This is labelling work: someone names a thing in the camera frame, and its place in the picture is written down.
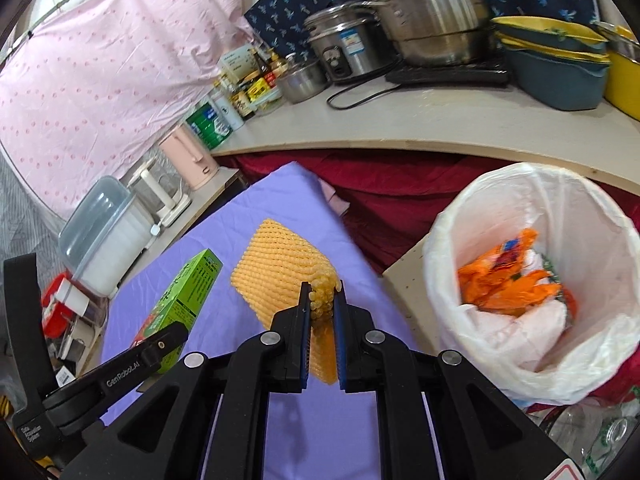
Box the pink dotted curtain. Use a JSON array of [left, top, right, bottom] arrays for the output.
[[0, 0, 256, 221]]

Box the yellow electric pot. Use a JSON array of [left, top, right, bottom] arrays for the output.
[[597, 21, 640, 122]]

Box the white plastic jar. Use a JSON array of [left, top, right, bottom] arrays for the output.
[[55, 280, 91, 311]]

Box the green cardboard box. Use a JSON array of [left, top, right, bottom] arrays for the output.
[[132, 249, 223, 376]]

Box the clear plastic bottle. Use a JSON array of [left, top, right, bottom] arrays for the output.
[[545, 402, 636, 466]]

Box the bin with white plastic liner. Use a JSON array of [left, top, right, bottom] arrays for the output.
[[422, 161, 640, 407]]

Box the large steel steamer pot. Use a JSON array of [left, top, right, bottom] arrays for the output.
[[350, 0, 496, 67]]

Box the orange plastic bag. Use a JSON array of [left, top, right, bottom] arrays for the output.
[[457, 259, 578, 317]]

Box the green tin can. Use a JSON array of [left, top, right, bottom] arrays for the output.
[[186, 102, 235, 151]]

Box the small steel pot with lid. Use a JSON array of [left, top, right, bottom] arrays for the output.
[[276, 60, 330, 105]]

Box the pale pink cloth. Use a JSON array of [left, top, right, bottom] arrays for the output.
[[321, 180, 352, 217]]

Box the glass kettle white handle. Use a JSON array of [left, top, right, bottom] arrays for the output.
[[127, 157, 193, 228]]

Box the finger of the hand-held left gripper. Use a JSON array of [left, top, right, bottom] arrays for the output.
[[42, 321, 191, 433], [2, 254, 56, 407]]

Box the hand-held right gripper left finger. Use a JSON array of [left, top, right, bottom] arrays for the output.
[[60, 282, 313, 480]]

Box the yellow foam fruit net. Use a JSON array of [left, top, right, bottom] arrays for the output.
[[230, 218, 343, 387]]

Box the teal basin yellow rim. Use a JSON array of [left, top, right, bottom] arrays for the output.
[[499, 35, 612, 65], [505, 47, 610, 111], [491, 16, 610, 53]]

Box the black induction cooker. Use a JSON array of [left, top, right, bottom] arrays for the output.
[[385, 52, 513, 86]]

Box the pink electric kettle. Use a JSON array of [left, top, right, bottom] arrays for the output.
[[158, 124, 218, 191]]

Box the dark sauce bottle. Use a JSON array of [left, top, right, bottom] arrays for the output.
[[230, 87, 257, 121]]

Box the black power cable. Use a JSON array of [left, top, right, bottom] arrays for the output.
[[327, 62, 406, 110]]

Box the purple table cloth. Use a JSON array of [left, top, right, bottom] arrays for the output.
[[97, 161, 446, 480]]

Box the white bottle blue label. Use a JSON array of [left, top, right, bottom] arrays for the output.
[[210, 85, 244, 133]]

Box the curved beige counter board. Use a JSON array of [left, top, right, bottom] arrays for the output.
[[210, 67, 640, 196]]

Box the grey patterned cloth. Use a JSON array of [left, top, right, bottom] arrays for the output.
[[0, 155, 71, 271]]

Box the red plastic basin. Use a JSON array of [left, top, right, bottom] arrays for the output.
[[41, 270, 76, 336]]

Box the steel rice cooker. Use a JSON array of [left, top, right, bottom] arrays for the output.
[[303, 2, 401, 84]]

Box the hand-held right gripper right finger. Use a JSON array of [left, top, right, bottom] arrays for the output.
[[332, 287, 573, 480]]

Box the glass container with lid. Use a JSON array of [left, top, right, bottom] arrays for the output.
[[252, 94, 287, 113]]

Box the red cloth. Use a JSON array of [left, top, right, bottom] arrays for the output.
[[212, 152, 640, 401]]

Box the tan board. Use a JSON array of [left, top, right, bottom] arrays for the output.
[[382, 237, 446, 348]]

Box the navy printed cloth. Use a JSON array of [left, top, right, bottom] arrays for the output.
[[244, 0, 601, 63]]

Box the clear lidded plastic container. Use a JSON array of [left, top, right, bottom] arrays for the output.
[[58, 176, 156, 297]]

